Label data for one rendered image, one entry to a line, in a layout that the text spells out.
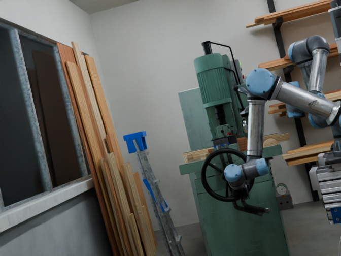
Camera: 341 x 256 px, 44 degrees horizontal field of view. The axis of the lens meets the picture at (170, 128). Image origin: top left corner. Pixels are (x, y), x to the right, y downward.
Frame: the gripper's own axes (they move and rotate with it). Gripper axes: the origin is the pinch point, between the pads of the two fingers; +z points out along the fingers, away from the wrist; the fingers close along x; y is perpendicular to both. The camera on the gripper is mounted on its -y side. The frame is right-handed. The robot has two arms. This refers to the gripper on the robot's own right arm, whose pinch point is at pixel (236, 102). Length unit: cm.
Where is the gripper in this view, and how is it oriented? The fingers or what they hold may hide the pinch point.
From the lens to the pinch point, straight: 244.6
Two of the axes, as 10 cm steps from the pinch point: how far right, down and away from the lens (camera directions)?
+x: 1.2, 9.3, -3.4
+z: -9.5, 2.1, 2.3
